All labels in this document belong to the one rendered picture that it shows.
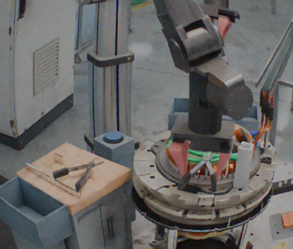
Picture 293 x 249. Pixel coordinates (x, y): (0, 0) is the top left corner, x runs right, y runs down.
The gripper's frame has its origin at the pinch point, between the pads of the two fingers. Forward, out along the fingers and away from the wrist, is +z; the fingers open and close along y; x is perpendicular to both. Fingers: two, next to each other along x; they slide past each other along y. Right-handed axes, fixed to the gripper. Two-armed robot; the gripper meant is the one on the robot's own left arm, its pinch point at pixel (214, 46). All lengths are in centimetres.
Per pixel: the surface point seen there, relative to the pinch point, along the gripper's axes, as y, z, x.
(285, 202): 24, 41, 48
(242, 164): 9.3, 21.6, -4.4
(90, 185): -20.6, 31.1, -3.8
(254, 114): 6.0, 15.2, 44.5
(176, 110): -16.4, 17.8, 41.3
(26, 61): -152, 11, 184
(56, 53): -146, 6, 219
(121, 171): -16.8, 28.3, 3.5
